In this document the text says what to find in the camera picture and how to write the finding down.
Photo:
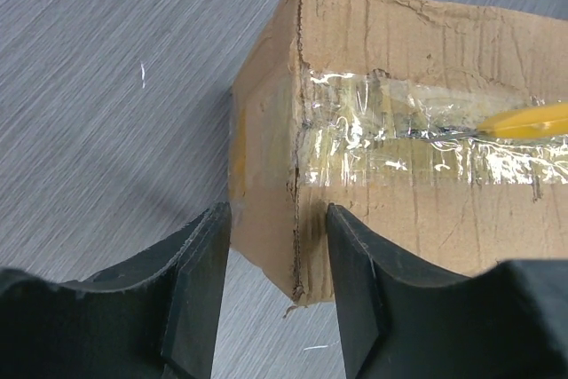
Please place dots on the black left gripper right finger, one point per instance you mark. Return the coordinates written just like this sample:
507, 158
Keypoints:
400, 316

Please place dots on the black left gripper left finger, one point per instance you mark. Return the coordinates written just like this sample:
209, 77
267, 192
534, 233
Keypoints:
154, 315

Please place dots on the yellow utility knife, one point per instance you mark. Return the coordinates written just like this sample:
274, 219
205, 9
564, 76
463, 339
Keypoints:
528, 122

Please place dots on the brown cardboard express box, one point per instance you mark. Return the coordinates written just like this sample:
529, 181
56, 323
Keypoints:
342, 101

